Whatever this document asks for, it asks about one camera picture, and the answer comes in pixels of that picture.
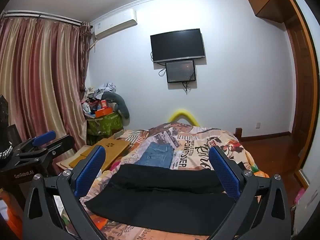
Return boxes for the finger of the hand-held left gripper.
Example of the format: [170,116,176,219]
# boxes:
[15,131,57,154]
[19,135,75,164]

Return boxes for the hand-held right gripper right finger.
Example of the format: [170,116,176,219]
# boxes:
[209,145,292,240]

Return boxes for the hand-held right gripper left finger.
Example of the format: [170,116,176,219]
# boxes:
[22,145,106,240]

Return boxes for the black pants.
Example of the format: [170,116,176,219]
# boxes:
[85,164,237,236]

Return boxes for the wooden lap table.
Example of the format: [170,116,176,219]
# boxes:
[56,137,131,174]

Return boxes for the printed blanket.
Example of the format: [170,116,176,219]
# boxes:
[80,121,270,240]

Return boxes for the orange cloth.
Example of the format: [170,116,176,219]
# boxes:
[0,190,25,240]

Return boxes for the green storage box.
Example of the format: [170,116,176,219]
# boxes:
[86,112,124,143]

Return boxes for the pink striped curtain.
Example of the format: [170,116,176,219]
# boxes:
[0,17,91,160]

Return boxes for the blue jeans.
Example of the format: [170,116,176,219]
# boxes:
[134,142,175,169]

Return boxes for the yellow foam tube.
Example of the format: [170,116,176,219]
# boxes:
[169,109,199,125]

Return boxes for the pile of crumpled clothes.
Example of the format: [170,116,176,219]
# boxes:
[86,82,117,101]

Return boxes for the grey plush toy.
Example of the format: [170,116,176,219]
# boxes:
[101,92,130,119]

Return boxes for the pink plastic slipper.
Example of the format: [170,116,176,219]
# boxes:
[295,187,307,205]

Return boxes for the small black monitor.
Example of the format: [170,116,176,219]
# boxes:
[165,59,196,83]

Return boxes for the white air conditioner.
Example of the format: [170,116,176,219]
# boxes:
[90,8,138,40]

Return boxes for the curtain rail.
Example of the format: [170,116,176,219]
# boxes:
[0,10,83,27]

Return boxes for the black wall television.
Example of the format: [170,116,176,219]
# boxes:
[150,28,206,63]

